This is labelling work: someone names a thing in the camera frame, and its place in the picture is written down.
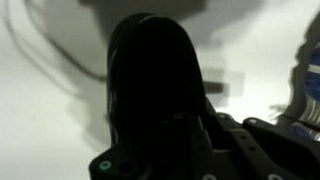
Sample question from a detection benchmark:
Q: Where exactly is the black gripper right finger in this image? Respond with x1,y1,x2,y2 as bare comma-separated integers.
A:
203,97,320,180

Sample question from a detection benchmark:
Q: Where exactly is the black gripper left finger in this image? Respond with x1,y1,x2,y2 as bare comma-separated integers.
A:
88,116,218,180

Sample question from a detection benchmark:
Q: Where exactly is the grey black running shoe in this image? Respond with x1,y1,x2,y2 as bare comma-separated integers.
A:
105,12,208,158
276,13,320,141

